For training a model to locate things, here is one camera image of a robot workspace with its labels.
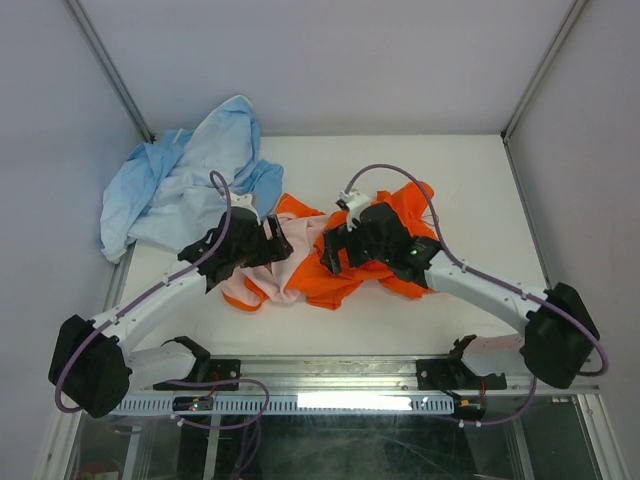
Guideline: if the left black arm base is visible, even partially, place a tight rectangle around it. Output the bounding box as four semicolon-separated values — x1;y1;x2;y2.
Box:
163;336;242;383

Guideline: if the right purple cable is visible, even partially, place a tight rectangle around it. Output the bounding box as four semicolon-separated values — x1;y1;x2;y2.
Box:
347;163;610;429

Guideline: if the white slotted cable duct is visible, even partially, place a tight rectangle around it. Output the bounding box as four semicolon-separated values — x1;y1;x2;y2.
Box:
110;392;455;417

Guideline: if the aluminium front rail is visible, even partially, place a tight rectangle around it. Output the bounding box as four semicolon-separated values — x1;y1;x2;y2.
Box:
62;353;600;397

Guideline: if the orange jacket pink lining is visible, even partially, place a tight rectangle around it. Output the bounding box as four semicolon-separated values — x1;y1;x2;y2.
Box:
219;180;441;314

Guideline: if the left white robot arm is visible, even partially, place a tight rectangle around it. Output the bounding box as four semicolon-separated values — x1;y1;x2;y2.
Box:
48;206;293;418

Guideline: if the corner aluminium post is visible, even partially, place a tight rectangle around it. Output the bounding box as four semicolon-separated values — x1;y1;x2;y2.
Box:
62;0;156;143
501;0;590;144

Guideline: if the light blue garment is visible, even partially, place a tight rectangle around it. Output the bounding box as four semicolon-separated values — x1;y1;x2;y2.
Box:
100;95;284;263

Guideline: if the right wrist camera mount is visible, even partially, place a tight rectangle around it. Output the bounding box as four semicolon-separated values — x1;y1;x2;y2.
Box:
336;189;372;232

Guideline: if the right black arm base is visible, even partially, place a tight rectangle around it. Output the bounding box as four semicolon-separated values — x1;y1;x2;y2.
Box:
415;335;507;393

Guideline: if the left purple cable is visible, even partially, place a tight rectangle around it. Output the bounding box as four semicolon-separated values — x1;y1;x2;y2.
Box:
53;170;274;431

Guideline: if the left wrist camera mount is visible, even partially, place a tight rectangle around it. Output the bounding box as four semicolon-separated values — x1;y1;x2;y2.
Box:
230;193;260;225

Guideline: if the right corner aluminium post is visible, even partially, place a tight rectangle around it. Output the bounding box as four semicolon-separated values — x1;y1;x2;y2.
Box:
501;0;590;144

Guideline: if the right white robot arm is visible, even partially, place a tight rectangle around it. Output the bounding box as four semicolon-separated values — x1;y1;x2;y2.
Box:
321;203;600;389

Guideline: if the purple cable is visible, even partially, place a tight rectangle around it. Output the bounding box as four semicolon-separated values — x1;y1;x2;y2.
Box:
53;170;274;431
347;163;610;429

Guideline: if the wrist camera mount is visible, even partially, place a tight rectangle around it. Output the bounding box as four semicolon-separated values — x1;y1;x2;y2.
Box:
336;189;372;232
230;193;260;225

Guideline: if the left corner aluminium post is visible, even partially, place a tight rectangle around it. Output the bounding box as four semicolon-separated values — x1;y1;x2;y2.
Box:
62;0;156;143

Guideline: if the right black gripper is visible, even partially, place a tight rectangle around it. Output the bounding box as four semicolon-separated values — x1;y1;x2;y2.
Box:
319;219;391;275

